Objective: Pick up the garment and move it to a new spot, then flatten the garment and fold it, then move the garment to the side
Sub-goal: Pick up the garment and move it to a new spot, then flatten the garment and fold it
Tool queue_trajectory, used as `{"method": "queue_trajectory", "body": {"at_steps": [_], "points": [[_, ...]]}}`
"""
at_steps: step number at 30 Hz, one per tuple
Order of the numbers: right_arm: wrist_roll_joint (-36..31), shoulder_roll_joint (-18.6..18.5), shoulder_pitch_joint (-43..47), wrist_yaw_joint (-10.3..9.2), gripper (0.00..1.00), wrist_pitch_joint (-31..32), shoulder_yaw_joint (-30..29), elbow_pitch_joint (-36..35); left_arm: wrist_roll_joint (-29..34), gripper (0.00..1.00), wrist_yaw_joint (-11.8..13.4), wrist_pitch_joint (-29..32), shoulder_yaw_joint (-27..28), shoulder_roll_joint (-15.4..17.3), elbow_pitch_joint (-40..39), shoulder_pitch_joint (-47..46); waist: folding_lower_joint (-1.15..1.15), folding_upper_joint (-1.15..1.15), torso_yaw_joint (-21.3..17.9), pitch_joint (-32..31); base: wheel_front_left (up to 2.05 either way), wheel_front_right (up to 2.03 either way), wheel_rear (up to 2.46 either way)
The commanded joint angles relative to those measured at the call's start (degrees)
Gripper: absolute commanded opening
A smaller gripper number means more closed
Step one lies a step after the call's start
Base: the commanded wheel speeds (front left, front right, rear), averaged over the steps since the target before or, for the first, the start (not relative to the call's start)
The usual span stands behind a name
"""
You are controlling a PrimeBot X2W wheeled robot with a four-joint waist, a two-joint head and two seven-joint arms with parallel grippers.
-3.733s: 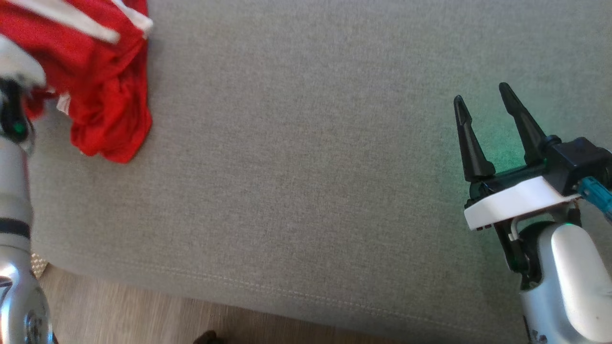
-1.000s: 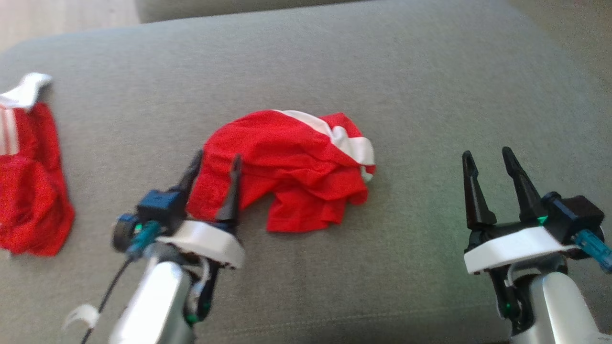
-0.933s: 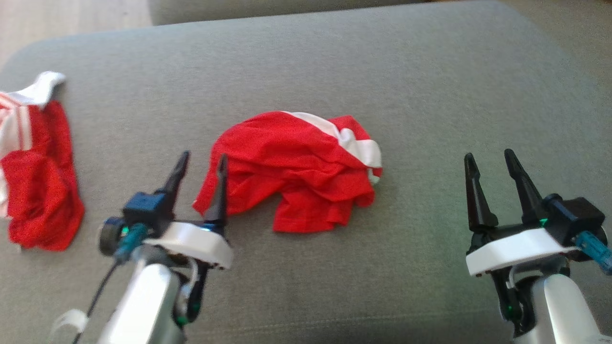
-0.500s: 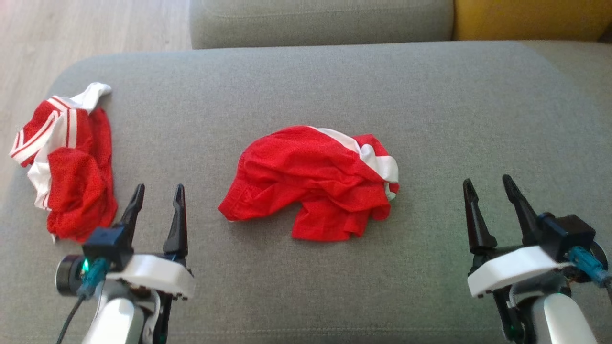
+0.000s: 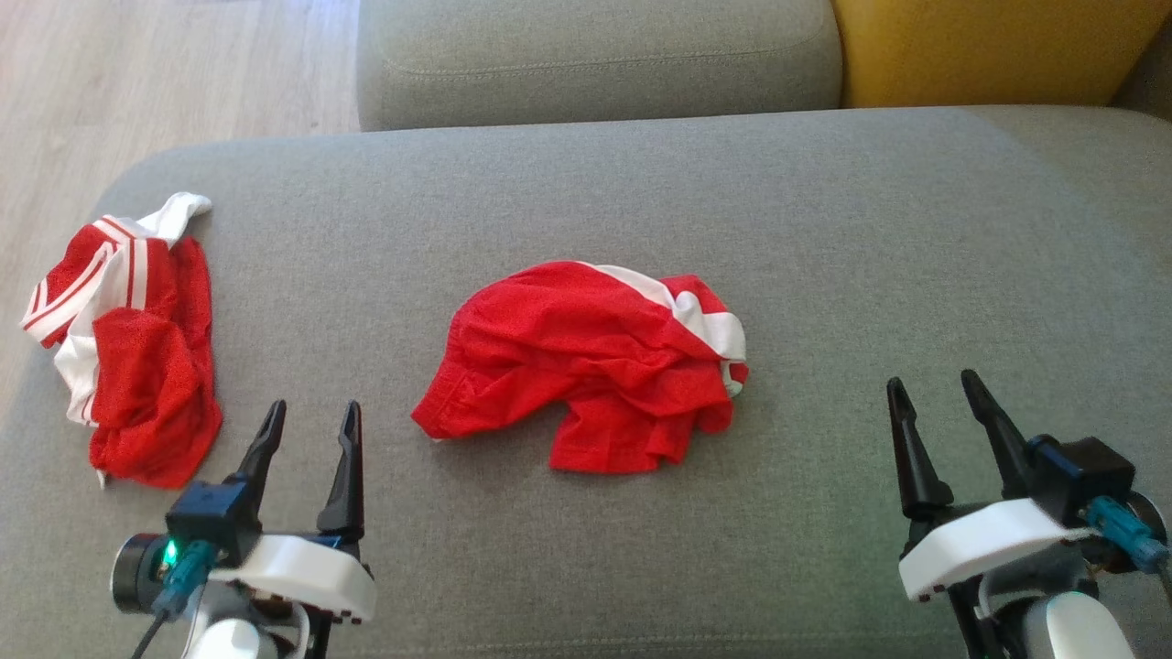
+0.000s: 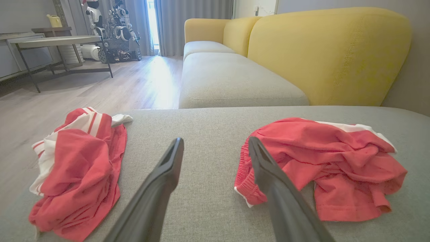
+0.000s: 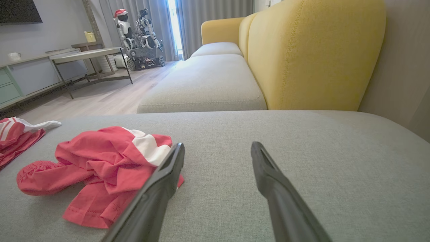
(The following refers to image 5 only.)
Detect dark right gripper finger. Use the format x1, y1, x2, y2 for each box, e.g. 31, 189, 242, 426
960, 369, 1036, 500
886, 377, 955, 521

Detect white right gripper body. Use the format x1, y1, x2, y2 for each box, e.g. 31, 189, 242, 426
897, 499, 1098, 603

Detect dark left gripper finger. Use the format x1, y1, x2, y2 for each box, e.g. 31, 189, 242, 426
317, 401, 364, 541
224, 400, 287, 513

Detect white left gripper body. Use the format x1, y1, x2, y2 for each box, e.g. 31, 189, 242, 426
209, 526, 377, 626

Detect red and white shirt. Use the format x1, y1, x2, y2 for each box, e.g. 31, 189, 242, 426
20, 191, 223, 490

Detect red shorts with white stripes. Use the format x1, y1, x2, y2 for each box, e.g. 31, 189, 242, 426
410, 261, 750, 474

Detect grey sofa seat cushion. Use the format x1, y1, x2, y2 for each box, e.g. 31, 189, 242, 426
0, 105, 1172, 659

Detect yellow sofa cushion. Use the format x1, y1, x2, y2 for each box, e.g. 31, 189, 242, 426
831, 0, 1172, 111

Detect grey sofa back cushion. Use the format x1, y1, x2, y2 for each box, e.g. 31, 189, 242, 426
355, 0, 844, 133

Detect left teal plug black cable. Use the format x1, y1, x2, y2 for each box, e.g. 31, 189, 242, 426
131, 538, 219, 659

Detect teal plug black cable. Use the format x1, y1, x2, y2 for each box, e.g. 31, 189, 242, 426
1085, 497, 1172, 605
131, 538, 219, 659

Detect right teal plug black cable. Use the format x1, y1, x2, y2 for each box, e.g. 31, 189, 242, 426
1085, 497, 1172, 605

